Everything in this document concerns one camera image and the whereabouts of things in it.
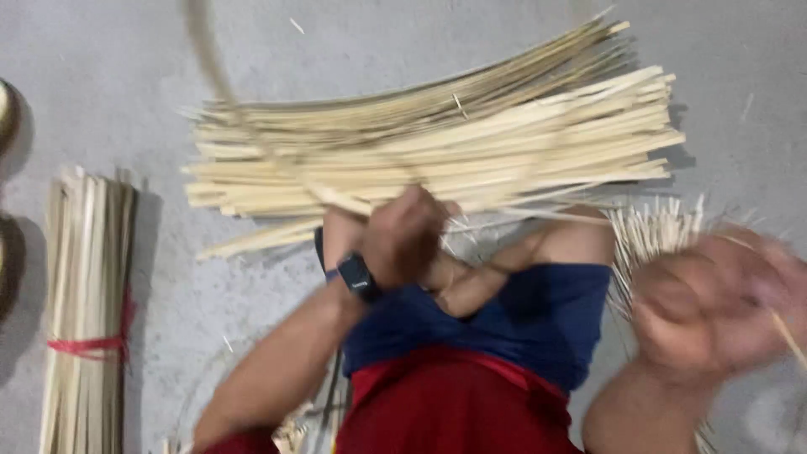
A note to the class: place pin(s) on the person's left hand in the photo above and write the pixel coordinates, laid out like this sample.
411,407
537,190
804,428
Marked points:
403,243

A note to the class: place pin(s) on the person's right hand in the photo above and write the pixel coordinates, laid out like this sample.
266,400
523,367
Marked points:
700,315

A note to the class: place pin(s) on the person's right fingers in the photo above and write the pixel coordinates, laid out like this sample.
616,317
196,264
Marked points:
766,284

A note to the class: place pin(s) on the person's left fingers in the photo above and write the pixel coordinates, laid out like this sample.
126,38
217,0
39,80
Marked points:
419,211

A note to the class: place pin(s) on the single thin bamboo stick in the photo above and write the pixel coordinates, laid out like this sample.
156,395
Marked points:
791,340

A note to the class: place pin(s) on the long bent bamboo strip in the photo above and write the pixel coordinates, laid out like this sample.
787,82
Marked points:
217,75

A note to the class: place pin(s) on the heap of pale bamboo strips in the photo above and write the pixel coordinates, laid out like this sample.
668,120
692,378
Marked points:
441,145

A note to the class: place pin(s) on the black wristwatch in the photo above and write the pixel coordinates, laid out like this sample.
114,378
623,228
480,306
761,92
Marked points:
358,277

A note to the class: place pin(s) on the bundle of thin bamboo sticks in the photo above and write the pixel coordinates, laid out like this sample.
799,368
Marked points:
649,233

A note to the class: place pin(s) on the person's right leg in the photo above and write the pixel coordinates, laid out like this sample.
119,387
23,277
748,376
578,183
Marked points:
567,243

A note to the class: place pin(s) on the blue shorts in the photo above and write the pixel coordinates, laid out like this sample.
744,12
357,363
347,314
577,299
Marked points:
542,321

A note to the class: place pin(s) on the red shirt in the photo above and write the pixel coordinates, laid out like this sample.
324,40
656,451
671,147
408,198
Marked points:
441,410

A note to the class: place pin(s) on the small bamboo splinter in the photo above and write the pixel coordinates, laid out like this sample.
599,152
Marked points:
297,25

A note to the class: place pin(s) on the tied bundle of bamboo strips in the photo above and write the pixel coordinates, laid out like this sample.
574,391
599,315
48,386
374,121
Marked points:
85,284

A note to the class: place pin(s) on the round dark brass pot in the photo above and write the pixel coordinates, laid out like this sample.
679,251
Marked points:
9,271
6,116

